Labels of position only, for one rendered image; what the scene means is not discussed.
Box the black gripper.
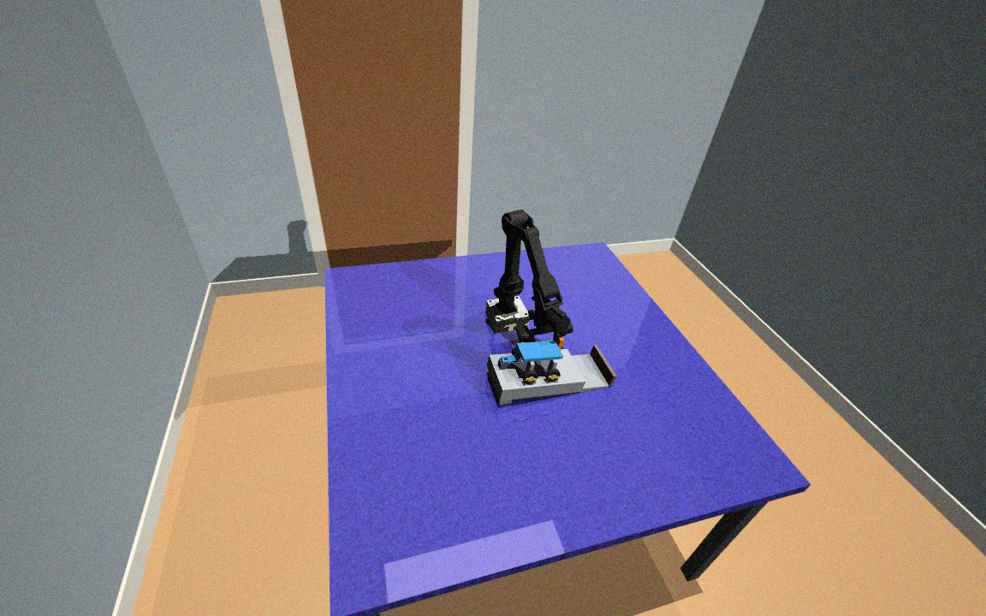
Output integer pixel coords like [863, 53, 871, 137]
[516, 317, 573, 343]

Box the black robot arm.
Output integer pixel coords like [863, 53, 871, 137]
[494, 210, 571, 333]

